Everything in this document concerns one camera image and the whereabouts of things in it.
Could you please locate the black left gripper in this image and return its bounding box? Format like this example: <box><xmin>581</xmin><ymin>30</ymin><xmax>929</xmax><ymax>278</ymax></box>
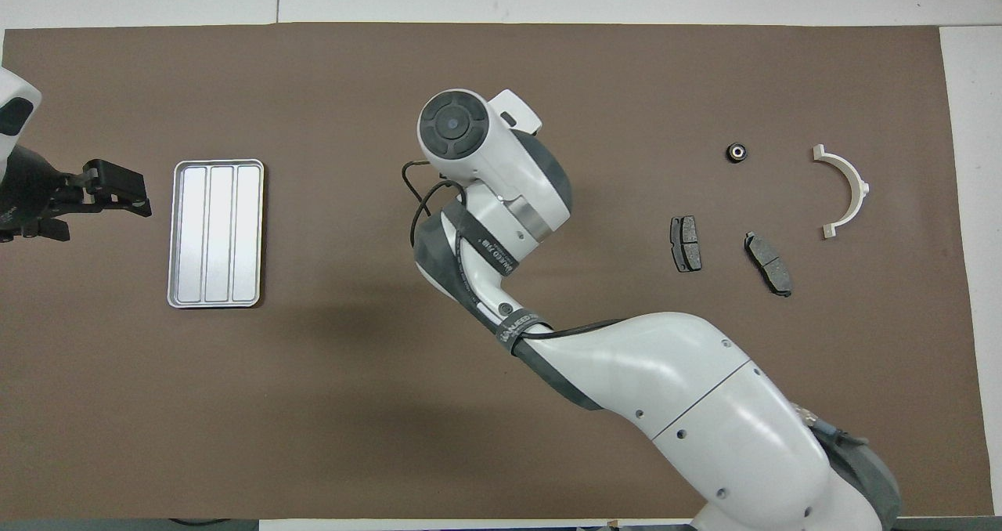
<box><xmin>0</xmin><ymin>146</ymin><xmax>153</xmax><ymax>244</ymax></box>

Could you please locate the silver metal tray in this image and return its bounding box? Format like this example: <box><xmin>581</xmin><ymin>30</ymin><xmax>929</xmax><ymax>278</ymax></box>
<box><xmin>167</xmin><ymin>159</ymin><xmax>265</xmax><ymax>309</ymax></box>

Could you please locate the brown table mat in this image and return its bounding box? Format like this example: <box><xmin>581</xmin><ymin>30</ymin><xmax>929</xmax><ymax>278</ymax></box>
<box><xmin>0</xmin><ymin>22</ymin><xmax>971</xmax><ymax>520</ymax></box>

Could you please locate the rectangular dark grey brake pad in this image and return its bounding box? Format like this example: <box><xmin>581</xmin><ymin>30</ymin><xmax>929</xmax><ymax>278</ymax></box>
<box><xmin>669</xmin><ymin>215</ymin><xmax>703</xmax><ymax>273</ymax></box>

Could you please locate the curved dark grey brake pad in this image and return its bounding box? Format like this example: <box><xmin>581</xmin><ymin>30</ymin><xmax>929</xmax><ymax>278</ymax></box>
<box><xmin>744</xmin><ymin>231</ymin><xmax>793</xmax><ymax>298</ymax></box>

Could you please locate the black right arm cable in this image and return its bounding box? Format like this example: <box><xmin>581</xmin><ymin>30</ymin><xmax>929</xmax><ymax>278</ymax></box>
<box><xmin>401</xmin><ymin>159</ymin><xmax>627</xmax><ymax>340</ymax></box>

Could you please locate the white curved plastic bracket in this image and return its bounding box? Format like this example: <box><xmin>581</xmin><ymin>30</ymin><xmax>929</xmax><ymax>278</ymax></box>
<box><xmin>812</xmin><ymin>144</ymin><xmax>871</xmax><ymax>240</ymax></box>

